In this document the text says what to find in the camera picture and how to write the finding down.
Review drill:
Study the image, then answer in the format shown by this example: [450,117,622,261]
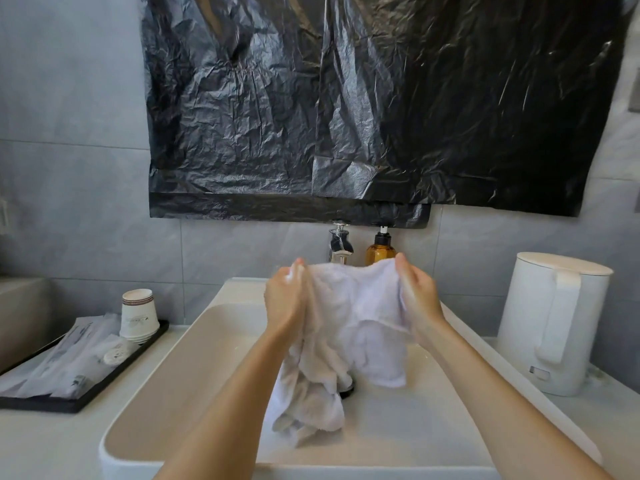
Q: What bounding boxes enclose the person's right hand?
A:
[394,253,447,345]

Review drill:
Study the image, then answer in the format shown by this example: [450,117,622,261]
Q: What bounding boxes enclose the person's left hand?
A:
[263,258,308,335]

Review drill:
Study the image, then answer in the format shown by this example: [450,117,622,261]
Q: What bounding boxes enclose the white towel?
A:
[270,258,412,448]

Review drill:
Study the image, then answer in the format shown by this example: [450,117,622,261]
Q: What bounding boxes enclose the person's left forearm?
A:
[152,325,296,480]

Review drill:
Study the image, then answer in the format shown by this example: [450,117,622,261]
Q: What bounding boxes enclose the person's right forearm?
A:
[412,319,615,480]

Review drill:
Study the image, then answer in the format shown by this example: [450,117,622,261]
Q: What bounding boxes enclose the amber pump soap bottle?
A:
[365,225,397,267]

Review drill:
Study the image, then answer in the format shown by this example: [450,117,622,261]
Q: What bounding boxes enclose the chrome faucet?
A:
[328,222,355,266]

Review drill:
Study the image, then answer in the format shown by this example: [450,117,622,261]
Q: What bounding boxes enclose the white electric kettle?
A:
[495,252,614,397]

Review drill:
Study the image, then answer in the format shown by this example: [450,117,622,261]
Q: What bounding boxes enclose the white rectangular sink basin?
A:
[98,277,603,480]

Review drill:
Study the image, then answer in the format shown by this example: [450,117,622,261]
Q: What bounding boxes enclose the stack of paper cups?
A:
[119,288,161,345]

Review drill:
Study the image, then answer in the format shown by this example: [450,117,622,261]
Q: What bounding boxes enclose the black plastic sheet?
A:
[138,0,637,229]

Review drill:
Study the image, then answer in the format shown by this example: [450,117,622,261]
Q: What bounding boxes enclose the small round white packet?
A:
[102,343,132,366]

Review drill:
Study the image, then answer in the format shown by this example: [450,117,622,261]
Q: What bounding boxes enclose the black rectangular tray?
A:
[0,320,170,414]

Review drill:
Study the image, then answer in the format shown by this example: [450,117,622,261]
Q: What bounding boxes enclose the clear plastic toiletry packets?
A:
[0,314,136,399]

